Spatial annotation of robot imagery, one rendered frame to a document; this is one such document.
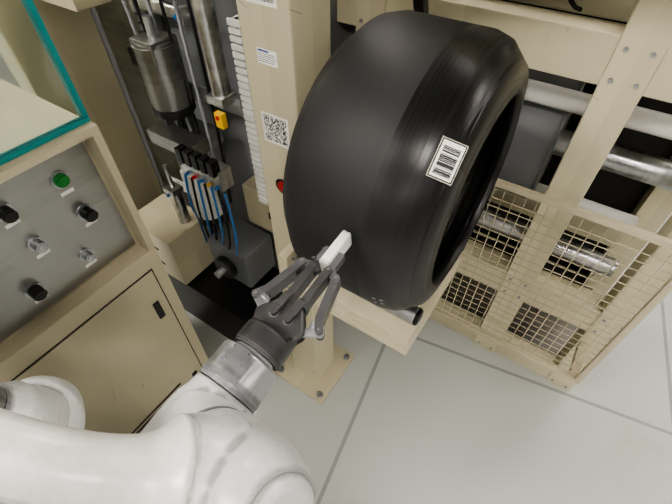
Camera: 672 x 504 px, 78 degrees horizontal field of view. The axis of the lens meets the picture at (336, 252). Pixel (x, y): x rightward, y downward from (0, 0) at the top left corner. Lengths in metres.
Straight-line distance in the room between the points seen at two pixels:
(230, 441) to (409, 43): 0.61
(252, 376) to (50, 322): 0.72
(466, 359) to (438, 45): 1.55
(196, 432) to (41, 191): 0.76
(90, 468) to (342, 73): 0.60
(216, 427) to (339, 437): 1.43
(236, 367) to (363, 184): 0.32
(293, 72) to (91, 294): 0.72
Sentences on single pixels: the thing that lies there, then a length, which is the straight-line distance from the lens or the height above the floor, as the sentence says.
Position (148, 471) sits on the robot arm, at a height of 1.37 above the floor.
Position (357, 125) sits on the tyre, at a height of 1.38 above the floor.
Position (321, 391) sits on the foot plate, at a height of 0.01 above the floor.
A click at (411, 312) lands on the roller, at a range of 0.98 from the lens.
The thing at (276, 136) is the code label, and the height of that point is 1.20.
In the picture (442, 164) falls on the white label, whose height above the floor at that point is 1.37.
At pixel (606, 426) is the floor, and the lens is 2.13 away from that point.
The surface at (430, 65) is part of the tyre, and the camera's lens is 0.69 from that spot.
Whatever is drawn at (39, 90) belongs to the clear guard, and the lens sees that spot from 0.98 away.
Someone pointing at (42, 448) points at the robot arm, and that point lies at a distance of 0.40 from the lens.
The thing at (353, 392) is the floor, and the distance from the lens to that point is 1.88.
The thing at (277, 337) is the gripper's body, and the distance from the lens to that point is 0.56.
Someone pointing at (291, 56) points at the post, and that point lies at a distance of 0.86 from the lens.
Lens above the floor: 1.72
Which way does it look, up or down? 48 degrees down
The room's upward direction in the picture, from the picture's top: straight up
